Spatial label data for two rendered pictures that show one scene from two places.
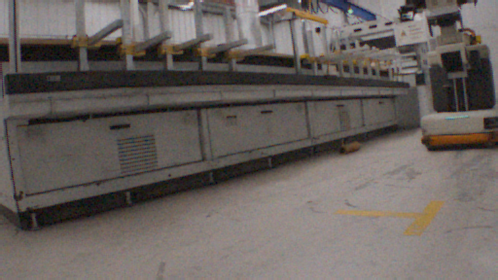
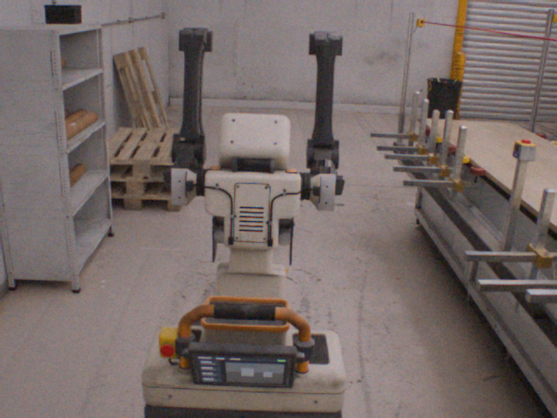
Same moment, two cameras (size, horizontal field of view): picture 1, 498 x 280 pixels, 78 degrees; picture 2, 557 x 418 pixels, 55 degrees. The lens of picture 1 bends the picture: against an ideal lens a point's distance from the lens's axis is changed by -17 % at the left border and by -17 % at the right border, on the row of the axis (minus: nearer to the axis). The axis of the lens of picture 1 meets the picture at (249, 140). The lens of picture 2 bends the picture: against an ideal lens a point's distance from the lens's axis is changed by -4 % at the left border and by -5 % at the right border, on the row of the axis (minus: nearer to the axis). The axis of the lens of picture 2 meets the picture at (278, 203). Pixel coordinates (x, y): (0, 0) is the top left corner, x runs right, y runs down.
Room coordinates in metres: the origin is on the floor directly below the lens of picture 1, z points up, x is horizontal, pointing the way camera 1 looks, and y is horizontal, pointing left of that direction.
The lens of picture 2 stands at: (3.71, -2.71, 1.71)
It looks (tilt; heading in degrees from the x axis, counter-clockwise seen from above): 20 degrees down; 136
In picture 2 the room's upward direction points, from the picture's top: 3 degrees clockwise
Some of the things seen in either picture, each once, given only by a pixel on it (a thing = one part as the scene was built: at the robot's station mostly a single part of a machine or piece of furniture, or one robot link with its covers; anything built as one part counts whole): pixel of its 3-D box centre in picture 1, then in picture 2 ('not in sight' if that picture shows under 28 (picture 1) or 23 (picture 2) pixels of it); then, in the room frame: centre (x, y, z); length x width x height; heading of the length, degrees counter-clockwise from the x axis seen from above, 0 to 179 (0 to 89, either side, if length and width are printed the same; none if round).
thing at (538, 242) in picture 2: (312, 56); (537, 246); (3.03, -0.62, 0.87); 0.04 x 0.04 x 0.48; 48
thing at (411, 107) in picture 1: (380, 72); not in sight; (5.74, -2.30, 0.95); 1.65 x 0.70 x 1.90; 48
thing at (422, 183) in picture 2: (246, 52); (441, 184); (2.25, -0.05, 0.80); 0.43 x 0.03 x 0.04; 48
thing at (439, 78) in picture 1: (460, 74); (244, 404); (2.72, -1.85, 0.59); 0.55 x 0.34 x 0.83; 47
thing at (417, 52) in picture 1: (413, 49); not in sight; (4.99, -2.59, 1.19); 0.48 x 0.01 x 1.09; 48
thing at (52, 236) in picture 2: not in sight; (56, 151); (0.31, -1.40, 0.78); 0.90 x 0.45 x 1.55; 138
